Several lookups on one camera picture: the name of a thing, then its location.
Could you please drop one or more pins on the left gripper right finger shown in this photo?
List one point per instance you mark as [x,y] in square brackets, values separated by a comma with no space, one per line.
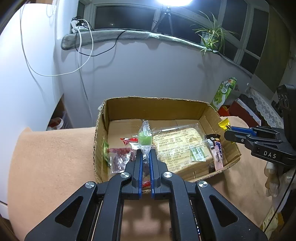
[197,210]

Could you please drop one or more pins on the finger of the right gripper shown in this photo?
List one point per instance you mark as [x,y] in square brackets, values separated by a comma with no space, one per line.
[240,137]
[242,130]

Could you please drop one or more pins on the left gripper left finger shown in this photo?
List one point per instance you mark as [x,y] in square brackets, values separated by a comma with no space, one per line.
[94,211]

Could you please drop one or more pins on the yellow snack packet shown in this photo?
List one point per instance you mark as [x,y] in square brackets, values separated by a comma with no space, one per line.
[225,124]

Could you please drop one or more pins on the pink candy packet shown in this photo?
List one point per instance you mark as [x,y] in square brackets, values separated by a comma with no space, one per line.
[218,158]

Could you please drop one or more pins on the clear-wrapped dates snack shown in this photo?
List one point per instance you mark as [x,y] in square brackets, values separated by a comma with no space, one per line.
[134,142]
[114,162]

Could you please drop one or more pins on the bread slice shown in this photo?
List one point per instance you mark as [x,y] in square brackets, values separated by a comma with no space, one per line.
[181,147]

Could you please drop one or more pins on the green jelly candy packet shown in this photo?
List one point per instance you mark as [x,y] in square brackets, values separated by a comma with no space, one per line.
[145,139]

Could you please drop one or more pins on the right gloved hand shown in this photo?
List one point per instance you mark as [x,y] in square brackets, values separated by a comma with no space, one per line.
[276,182]

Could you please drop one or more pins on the red storage box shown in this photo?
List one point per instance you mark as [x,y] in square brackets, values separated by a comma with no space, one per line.
[239,109]

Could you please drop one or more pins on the green juice carton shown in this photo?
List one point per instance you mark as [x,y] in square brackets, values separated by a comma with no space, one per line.
[223,92]

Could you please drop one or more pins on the open cardboard box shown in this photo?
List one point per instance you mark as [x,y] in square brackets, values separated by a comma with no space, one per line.
[122,117]

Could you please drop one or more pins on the potted spider plant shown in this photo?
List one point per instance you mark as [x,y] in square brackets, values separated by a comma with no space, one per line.
[213,37]

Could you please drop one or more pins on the white cabinet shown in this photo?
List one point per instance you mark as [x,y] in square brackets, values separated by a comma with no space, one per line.
[29,93]

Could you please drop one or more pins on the grey windowsill mat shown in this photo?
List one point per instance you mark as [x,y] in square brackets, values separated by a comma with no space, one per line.
[69,42]

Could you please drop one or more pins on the white power strip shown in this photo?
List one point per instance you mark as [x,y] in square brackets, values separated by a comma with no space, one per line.
[77,25]

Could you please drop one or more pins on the bright ring light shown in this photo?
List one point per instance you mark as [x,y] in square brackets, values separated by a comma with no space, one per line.
[175,3]

